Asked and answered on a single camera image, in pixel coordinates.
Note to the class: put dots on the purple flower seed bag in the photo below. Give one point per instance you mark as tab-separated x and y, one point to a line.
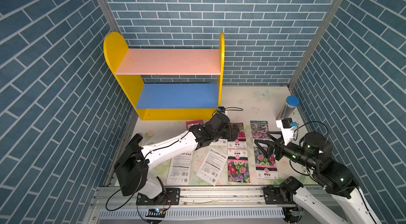
259	129

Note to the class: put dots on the floral table mat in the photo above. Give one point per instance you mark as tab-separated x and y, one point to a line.
258	103

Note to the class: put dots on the pink-bordered seed bag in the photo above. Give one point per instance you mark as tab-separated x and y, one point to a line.
189	124

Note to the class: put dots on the white text gourd seed bag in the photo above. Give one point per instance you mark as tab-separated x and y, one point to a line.
220	142

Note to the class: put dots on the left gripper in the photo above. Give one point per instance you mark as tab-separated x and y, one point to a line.
234	133

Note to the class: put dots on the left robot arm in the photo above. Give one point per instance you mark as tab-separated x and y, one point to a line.
133	166

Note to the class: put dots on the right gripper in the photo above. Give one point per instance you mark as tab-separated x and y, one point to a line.
278	144

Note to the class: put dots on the green gourd seed bag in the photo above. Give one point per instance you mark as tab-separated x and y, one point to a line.
212	166

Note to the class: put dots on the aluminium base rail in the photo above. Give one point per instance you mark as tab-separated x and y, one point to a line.
201	203

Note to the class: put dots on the steel bottle blue cap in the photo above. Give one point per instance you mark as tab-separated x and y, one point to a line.
291	103

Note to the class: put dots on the yellow wooden shelf unit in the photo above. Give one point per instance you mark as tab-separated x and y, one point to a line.
167	101

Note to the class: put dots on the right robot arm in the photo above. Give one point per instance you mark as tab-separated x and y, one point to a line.
335	178

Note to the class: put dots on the red peony seed bag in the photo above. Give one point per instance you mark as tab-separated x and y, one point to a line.
239	140

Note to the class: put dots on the white back-side seed bag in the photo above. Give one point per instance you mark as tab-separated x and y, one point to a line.
180	169

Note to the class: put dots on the candy chrysanthemum seed bag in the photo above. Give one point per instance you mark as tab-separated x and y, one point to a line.
265	167

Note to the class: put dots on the colourful flower seed bag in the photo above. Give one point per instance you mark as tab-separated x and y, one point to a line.
237	166

